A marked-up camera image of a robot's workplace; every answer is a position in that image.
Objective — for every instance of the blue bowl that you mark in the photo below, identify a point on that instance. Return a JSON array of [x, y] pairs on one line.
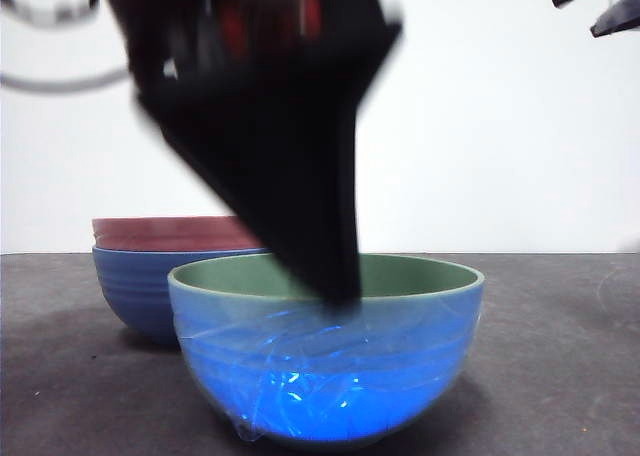
[[135, 286]]

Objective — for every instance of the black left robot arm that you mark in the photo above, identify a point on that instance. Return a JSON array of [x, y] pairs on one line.
[[175, 26]]

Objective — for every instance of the red bowl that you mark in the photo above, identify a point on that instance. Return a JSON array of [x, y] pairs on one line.
[[165, 231]]

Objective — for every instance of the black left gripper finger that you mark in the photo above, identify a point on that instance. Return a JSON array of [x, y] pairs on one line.
[[391, 15], [280, 176]]

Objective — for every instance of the green bowl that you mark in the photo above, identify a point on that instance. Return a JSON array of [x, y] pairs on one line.
[[325, 376]]

